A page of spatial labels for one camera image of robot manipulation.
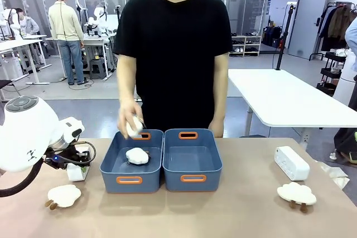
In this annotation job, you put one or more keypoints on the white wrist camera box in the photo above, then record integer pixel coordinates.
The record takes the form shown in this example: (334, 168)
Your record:
(73, 128)

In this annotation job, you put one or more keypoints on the white background table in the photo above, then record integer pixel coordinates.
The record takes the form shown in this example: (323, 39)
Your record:
(287, 96)

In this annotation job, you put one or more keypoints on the person's left forearm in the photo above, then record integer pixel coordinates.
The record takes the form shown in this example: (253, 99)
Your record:
(220, 86)

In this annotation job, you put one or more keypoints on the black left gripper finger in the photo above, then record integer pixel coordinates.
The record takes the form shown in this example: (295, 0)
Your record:
(84, 155)
(83, 169)

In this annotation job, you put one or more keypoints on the person's right hand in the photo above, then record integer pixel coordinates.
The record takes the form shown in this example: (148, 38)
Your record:
(129, 114)

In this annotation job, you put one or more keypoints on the person's black t-shirt torso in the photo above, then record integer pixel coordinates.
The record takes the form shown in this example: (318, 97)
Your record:
(173, 59)

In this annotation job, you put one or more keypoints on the person's left hand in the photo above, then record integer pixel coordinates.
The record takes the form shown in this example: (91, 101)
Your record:
(216, 128)

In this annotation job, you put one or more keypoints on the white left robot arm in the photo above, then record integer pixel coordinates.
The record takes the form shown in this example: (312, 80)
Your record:
(26, 135)

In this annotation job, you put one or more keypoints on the white shoe rack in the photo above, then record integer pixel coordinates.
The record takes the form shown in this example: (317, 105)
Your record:
(245, 45)

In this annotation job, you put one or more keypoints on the white background workbench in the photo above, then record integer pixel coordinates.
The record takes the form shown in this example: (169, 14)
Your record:
(96, 43)

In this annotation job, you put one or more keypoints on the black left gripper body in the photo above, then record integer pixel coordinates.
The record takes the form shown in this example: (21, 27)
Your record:
(65, 157)

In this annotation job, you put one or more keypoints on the seated person in grey top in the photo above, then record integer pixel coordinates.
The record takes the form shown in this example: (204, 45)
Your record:
(26, 26)

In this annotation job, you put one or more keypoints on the black utility cart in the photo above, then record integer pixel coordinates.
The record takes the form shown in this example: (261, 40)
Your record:
(332, 72)

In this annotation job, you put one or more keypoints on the white cloud-shaped clock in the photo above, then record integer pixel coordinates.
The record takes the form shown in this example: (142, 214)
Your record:
(297, 194)
(64, 195)
(134, 128)
(136, 156)

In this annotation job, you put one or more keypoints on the white background desk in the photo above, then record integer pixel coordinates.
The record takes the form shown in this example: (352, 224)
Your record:
(19, 47)

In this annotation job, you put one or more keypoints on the person's right forearm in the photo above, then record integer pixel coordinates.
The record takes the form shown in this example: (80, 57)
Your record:
(127, 77)

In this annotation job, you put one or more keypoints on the standing person in cream sweater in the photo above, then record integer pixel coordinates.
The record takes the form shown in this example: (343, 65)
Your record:
(67, 34)

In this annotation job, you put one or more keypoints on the person in blue shirt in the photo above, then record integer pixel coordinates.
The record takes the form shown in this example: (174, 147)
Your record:
(348, 96)

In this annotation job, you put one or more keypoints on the grey step stool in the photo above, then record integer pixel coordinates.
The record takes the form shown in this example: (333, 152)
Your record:
(97, 68)

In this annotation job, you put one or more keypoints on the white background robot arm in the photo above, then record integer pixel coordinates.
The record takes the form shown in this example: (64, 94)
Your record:
(97, 19)
(8, 23)

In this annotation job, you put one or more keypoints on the crumpled white paper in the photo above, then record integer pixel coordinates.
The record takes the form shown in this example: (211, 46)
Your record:
(334, 175)

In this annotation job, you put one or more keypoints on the clothes rack with coats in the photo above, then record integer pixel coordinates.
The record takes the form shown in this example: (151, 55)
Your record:
(336, 23)

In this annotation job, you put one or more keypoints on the black tripod stand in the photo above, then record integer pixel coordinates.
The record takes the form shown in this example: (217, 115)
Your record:
(283, 34)

